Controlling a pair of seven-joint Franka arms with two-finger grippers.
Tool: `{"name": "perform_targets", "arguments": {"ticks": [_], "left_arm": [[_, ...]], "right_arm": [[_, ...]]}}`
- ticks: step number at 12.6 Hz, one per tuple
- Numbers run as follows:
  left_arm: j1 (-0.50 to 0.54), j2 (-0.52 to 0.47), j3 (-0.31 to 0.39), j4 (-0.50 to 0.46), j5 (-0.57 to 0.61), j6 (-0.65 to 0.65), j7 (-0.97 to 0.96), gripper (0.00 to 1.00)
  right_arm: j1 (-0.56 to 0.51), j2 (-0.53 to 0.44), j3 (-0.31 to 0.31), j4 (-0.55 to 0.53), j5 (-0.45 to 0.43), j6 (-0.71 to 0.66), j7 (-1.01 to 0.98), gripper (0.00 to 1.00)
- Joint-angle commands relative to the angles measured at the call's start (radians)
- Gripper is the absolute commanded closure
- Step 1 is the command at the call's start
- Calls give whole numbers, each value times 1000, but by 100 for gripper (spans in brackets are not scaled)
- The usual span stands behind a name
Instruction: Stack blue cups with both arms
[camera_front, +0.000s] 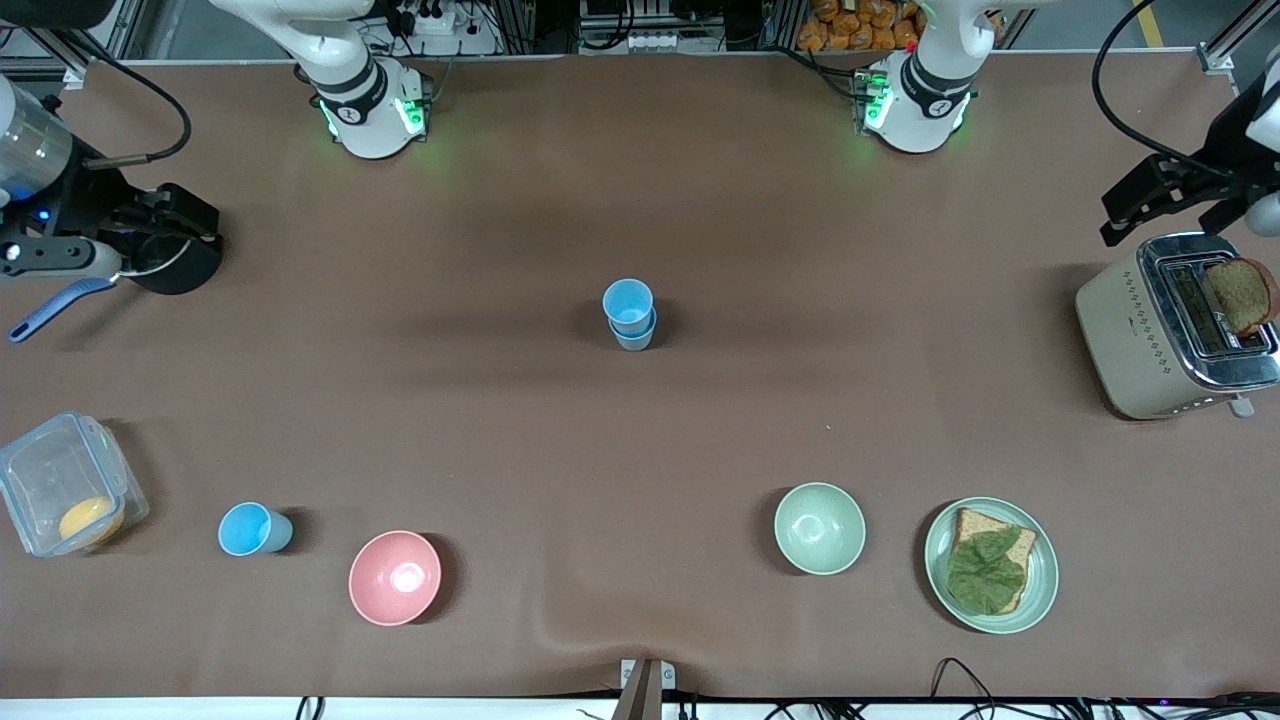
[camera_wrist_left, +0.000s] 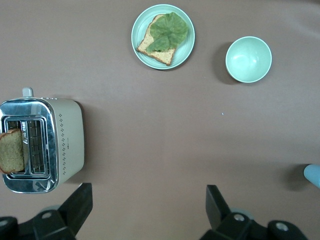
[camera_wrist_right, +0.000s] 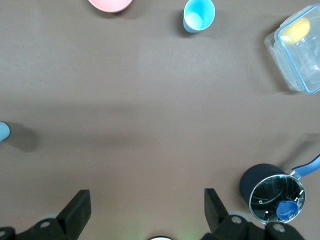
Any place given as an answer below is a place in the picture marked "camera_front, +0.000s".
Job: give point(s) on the long white power strip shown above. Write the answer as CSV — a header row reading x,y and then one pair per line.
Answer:
x,y
650,42

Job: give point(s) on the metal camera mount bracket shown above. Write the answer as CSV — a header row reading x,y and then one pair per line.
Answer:
x,y
644,685

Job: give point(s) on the blue plastic cup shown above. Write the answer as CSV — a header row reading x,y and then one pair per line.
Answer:
x,y
250,529
634,342
628,300

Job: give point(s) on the brown bread slice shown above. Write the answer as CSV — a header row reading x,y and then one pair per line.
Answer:
x,y
975,522

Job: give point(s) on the pink bowl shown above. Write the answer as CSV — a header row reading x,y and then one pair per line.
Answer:
x,y
395,578

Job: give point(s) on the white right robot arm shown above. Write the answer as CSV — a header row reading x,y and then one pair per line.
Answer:
x,y
365,100

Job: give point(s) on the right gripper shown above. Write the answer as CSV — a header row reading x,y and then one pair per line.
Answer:
x,y
88,207

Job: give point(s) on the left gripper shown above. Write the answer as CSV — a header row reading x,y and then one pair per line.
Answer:
x,y
1214,172

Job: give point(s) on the clear plastic food container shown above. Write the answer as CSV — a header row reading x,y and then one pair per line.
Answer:
x,y
50,480

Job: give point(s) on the dark toast slice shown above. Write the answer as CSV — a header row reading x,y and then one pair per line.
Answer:
x,y
1240,295

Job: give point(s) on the white power strip with plugs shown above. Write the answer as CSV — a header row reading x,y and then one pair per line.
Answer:
x,y
440,25

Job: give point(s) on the orange round food piece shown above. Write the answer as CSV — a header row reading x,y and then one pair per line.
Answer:
x,y
90,518

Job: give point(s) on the pale green bowl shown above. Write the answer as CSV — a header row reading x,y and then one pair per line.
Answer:
x,y
819,528

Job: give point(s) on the silver beige toaster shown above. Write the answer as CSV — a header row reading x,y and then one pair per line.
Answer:
x,y
1135,345

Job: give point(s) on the green lettuce leaf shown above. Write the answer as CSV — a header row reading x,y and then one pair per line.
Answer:
x,y
985,575

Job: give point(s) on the bag of orange snacks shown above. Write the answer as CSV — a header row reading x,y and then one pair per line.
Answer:
x,y
860,25

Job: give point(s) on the pale green plate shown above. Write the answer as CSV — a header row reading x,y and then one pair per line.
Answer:
x,y
1040,575

